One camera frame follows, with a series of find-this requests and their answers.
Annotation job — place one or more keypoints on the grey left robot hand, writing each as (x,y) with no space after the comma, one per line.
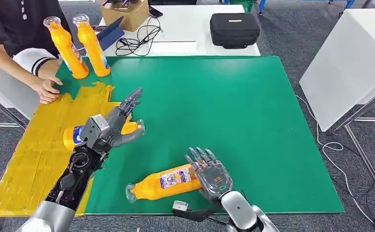
(116,120)

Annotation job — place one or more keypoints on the white side table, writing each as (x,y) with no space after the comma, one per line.
(1,86)

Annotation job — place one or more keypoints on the flat white box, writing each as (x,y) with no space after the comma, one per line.
(174,48)

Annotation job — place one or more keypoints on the black smartphone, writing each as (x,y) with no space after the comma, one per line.
(155,11)

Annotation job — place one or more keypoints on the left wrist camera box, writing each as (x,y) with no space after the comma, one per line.
(92,131)

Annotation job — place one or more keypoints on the white table with metal frame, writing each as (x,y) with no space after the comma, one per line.
(344,64)

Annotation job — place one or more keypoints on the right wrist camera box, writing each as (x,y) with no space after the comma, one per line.
(180,206)

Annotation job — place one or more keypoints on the white desk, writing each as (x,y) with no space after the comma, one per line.
(187,28)

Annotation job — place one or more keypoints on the orange drink bottle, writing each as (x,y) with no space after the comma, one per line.
(148,189)
(69,139)
(92,48)
(67,52)

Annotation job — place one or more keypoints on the green crate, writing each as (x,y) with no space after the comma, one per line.
(241,4)

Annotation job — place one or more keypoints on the green table mat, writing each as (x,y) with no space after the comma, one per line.
(222,112)

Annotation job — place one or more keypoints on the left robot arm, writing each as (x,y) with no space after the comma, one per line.
(68,185)

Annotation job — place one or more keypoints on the person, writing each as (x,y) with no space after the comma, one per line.
(11,25)

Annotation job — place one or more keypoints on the yellow sheet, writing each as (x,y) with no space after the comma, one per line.
(33,160)

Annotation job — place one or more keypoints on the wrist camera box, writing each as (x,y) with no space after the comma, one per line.
(92,131)
(180,206)

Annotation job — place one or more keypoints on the black carrying case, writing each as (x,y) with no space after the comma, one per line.
(234,30)

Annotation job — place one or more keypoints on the cardboard box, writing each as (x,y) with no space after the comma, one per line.
(129,17)

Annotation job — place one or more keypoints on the tablet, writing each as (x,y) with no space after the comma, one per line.
(113,34)

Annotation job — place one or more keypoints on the dark right robot hand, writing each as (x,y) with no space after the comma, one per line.
(213,177)

